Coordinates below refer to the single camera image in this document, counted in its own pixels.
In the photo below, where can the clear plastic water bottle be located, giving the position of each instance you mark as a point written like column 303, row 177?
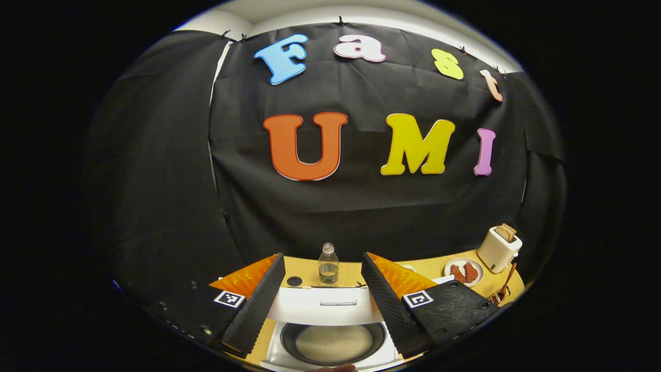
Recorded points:
column 328, row 268

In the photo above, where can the black backdrop cloth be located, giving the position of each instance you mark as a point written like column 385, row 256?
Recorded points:
column 361, row 217

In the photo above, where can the brown wooden spoon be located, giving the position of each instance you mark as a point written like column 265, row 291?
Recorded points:
column 508, row 276

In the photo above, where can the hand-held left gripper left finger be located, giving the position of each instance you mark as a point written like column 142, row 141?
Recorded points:
column 258, row 307

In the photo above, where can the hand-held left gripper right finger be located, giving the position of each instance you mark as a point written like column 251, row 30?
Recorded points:
column 384, row 302

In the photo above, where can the brown meat piece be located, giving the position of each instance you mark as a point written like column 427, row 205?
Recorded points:
column 471, row 272
column 457, row 274

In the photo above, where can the white rice cooker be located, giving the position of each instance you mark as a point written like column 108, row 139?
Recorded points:
column 325, row 310

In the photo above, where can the white toaster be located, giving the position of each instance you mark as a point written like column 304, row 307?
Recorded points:
column 496, row 256

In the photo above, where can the dark round bottle cap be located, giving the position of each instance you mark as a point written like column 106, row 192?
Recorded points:
column 294, row 281

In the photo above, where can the toast slice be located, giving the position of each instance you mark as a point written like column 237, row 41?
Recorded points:
column 503, row 235
column 511, row 230

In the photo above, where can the white round plate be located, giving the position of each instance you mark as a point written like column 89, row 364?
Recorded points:
column 448, row 276

